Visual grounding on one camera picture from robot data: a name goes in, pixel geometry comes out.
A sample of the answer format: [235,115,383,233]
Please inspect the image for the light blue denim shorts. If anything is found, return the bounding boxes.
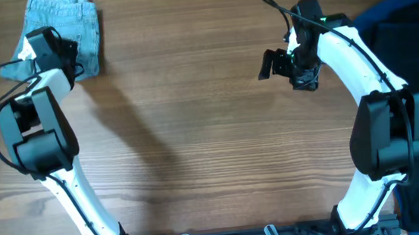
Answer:
[12,0,101,81]

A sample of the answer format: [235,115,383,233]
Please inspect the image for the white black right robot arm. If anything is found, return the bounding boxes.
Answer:
[258,0,419,235]

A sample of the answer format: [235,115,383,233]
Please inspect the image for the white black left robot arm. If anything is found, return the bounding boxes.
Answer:
[0,27,129,235]

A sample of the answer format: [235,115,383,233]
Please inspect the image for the dark blue garment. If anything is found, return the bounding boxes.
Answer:
[353,0,419,32]

